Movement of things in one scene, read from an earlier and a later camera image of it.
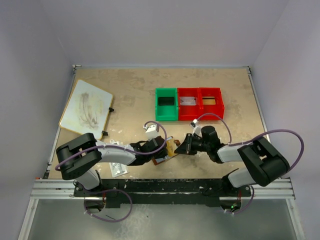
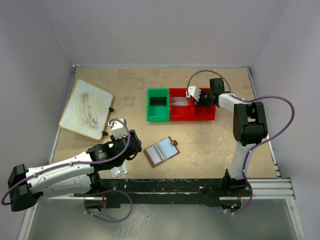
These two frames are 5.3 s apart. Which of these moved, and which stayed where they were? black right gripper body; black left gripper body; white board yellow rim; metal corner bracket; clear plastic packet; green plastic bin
Moved: green plastic bin; black left gripper body; black right gripper body
Stayed: white board yellow rim; metal corner bracket; clear plastic packet
